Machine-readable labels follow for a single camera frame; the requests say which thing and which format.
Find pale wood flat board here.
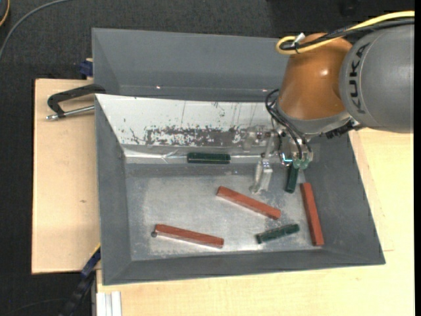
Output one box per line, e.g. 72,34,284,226
31,78,101,275

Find dark green flat block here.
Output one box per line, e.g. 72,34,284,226
186,152,232,165
255,223,301,245
284,164,299,194

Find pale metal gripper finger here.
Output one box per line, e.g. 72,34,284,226
262,161,274,192
249,161,265,194

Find grey metal bin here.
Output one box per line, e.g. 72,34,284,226
91,27,386,286

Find red-brown flat block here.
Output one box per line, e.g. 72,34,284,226
215,185,282,221
153,223,226,250
299,182,326,247

